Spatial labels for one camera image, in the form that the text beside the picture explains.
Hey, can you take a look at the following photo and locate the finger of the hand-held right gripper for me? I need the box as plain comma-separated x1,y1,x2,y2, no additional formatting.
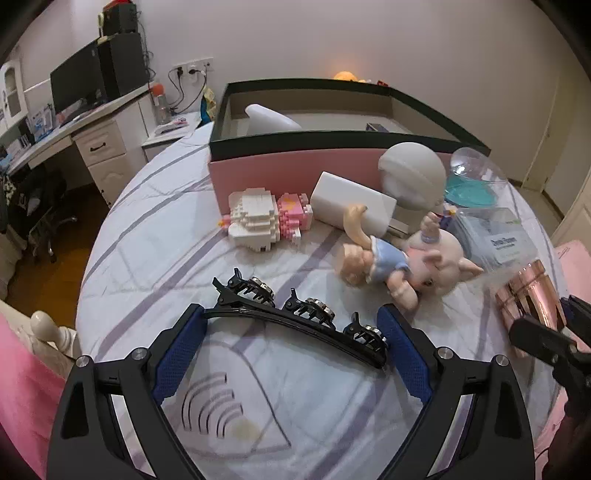
509,315,579,366
560,294,591,334

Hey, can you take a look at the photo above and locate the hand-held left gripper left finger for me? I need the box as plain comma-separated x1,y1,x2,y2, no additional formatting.
46,302,208,480

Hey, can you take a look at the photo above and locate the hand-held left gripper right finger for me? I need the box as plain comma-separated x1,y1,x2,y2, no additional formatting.
376,304,539,480

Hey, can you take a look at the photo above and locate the rose gold cup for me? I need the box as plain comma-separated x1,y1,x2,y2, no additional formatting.
495,259,566,358

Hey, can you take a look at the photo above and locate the pink pig doll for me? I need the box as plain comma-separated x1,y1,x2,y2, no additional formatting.
342,203,485,315

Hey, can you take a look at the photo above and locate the clear plastic bag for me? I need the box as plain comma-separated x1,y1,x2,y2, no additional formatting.
450,207,539,278

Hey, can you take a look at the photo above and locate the black flower headband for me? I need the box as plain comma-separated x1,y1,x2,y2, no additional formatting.
203,268,389,370

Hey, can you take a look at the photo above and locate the white building block toy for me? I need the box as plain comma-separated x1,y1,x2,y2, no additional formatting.
219,187,283,254

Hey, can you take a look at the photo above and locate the white rectangular box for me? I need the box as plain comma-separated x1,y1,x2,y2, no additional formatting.
310,171,399,237

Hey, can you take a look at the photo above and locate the clear container with teal insert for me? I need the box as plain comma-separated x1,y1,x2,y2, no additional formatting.
444,147,509,210

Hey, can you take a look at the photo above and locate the pink building block toy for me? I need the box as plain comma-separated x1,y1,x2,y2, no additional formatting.
276,193,315,244

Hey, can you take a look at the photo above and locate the white duck figure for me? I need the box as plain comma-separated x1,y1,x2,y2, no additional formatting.
378,142,448,236

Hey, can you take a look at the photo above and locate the pink box with black rim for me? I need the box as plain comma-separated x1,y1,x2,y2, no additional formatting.
208,79,492,217

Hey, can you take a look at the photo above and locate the white panel door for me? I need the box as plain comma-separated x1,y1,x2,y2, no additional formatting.
549,171,591,250

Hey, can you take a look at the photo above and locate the pink blanket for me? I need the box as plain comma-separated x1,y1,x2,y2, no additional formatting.
0,305,65,480

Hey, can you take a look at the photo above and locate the black office chair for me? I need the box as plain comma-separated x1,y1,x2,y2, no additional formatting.
18,164,77,264

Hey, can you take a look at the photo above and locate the white nightstand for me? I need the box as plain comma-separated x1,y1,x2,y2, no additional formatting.
141,111,215,162

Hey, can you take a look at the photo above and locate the white desk with drawers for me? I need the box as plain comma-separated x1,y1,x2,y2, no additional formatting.
0,85,153,208

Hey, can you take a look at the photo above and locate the dark patterned jacket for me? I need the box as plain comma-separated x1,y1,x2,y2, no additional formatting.
0,171,28,232

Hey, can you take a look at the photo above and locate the clear bottle with red cap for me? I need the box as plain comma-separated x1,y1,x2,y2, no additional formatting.
152,83,171,125

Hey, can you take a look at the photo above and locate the blue yellow snack bag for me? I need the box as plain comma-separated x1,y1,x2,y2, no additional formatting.
199,88,217,123

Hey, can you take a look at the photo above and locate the white rounded object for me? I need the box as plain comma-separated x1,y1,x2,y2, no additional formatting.
245,104,301,136

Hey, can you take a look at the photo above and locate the black computer monitor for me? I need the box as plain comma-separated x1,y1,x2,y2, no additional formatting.
50,44,105,114

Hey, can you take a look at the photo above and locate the black computer tower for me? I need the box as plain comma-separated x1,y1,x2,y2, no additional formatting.
97,32,148,100

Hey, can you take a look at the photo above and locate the white glass-door cabinet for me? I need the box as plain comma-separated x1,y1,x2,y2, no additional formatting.
0,60,26,130

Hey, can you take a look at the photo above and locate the black speaker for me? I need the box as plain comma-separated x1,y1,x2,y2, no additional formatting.
102,2,138,35

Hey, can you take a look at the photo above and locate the white bed post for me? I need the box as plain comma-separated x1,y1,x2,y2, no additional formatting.
30,310,79,361

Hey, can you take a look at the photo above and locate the white wall outlet strip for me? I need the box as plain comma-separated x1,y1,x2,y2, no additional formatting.
173,58,214,79

